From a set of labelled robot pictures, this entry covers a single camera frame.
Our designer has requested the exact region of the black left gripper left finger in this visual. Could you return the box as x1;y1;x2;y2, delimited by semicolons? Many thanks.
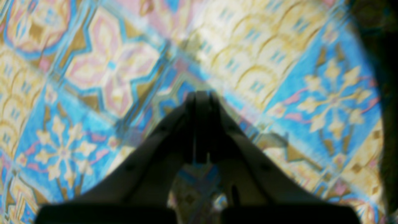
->
34;92;198;224

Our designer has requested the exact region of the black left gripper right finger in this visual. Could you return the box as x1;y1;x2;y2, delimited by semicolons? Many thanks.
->
202;91;360;224

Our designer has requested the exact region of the camouflage T-shirt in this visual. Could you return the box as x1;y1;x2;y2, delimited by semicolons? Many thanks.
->
345;0;398;216

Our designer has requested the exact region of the patterned tile tablecloth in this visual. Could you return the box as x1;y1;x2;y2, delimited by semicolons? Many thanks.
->
1;0;397;224

